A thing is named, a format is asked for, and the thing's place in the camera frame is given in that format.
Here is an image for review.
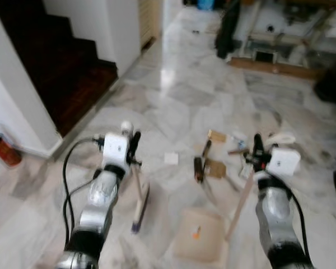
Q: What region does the wooden handled broom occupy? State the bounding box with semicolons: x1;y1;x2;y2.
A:
120;120;152;233

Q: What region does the beige long handled dustpan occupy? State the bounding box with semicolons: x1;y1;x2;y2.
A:
172;132;296;263

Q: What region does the white wrapper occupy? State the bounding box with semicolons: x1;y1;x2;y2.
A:
230;133;248;152

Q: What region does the white paper square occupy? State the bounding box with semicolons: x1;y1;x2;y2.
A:
164;152;179;165

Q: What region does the small tan cardboard piece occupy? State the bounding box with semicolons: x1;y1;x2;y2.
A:
207;130;227;143

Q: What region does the dark brown scrap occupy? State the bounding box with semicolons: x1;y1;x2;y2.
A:
194;157;206;183

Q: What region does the round black bag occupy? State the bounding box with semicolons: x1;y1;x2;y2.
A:
314;53;336;107

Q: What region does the dark wooden staircase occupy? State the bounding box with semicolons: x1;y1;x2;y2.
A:
0;0;118;138

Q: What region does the louvered wooden door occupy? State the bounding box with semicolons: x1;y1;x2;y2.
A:
137;0;163;51

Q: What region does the tall black bag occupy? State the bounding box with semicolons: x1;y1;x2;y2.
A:
214;0;241;59

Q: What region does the red bottle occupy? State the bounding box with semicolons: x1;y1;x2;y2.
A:
0;130;23;168

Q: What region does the blue item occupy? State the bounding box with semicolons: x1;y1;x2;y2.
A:
196;0;213;11

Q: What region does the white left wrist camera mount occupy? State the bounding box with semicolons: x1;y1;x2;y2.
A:
102;133;130;169

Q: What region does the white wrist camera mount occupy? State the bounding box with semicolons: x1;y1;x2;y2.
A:
102;133;130;169
267;147;301;178

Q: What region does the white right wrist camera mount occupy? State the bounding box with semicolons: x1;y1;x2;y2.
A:
267;147;301;178

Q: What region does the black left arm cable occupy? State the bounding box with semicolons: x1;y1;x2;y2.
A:
62;136;105;247

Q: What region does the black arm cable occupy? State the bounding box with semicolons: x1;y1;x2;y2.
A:
283;185;310;264
62;136;105;247

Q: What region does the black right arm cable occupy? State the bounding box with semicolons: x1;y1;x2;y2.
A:
283;185;310;264

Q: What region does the wooden frame shelf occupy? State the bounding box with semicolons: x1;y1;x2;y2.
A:
230;0;336;79

